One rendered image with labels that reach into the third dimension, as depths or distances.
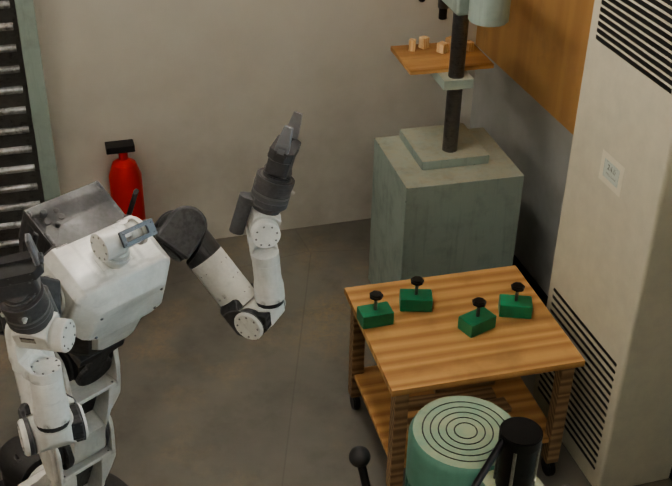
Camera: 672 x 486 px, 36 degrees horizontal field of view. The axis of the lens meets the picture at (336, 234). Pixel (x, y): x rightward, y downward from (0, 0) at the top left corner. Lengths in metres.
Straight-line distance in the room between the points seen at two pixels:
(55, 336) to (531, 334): 1.89
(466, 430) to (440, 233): 2.46
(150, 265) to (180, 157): 2.34
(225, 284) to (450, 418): 0.96
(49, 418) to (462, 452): 0.90
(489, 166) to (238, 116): 1.19
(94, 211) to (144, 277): 0.20
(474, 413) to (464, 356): 1.70
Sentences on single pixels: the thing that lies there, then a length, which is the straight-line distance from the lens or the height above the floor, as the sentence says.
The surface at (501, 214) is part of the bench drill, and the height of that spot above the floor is 0.54.
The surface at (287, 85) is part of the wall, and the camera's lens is 4.61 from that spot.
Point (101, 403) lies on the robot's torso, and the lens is 2.83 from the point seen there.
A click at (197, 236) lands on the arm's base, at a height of 1.32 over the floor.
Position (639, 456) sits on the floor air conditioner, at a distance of 3.70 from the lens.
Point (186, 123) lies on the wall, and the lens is 4.59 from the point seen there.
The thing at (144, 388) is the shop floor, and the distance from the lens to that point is 4.05.
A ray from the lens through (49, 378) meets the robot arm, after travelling 2.09.
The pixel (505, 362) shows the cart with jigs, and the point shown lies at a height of 0.53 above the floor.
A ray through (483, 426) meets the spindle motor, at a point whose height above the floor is 1.51.
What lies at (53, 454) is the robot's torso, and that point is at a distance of 2.91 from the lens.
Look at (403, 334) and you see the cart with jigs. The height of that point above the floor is 0.53.
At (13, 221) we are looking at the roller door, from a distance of 4.71.
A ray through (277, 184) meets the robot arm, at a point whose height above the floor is 1.50.
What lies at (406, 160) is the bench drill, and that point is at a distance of 4.09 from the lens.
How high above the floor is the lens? 2.60
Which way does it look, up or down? 32 degrees down
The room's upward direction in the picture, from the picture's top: 1 degrees clockwise
